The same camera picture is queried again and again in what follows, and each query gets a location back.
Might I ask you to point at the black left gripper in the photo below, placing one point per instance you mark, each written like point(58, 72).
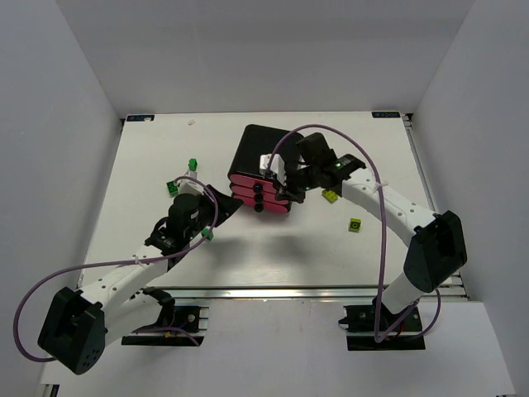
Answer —
point(211, 207)

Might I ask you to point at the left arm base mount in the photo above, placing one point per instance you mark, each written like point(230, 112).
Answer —
point(178, 324)

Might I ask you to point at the dark green small lego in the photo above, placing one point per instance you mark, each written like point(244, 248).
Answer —
point(193, 164)

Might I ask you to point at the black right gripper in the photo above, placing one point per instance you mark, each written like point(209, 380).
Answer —
point(290, 182)

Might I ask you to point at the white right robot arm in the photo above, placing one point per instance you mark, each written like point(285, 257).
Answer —
point(435, 241)

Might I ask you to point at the blue table corner sticker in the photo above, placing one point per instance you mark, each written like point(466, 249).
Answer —
point(140, 118)

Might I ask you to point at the pink bottom drawer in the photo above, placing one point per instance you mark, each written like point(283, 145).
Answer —
point(263, 206)

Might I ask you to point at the aluminium right side rail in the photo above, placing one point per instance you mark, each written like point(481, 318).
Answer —
point(408, 126)

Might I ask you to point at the aluminium table front rail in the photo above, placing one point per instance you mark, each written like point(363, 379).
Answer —
point(280, 292)

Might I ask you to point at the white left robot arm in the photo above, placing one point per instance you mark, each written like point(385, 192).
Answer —
point(81, 323)

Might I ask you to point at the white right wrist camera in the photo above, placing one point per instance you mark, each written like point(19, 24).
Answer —
point(274, 167)

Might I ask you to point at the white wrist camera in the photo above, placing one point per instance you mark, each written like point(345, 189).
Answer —
point(187, 184)
point(274, 167)

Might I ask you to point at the pink top drawer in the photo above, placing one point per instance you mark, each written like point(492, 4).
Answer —
point(249, 181)

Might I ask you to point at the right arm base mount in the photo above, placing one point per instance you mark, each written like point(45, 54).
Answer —
point(400, 332)

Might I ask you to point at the blue right corner sticker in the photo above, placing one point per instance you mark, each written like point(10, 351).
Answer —
point(385, 114)

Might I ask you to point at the lime square lego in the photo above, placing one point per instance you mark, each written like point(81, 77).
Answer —
point(354, 225)

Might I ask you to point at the lime long lego brick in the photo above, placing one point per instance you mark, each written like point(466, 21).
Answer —
point(330, 196)

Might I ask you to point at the black drawer cabinet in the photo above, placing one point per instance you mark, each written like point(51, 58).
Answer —
point(262, 148)

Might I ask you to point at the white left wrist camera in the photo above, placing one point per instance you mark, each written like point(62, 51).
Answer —
point(187, 184)

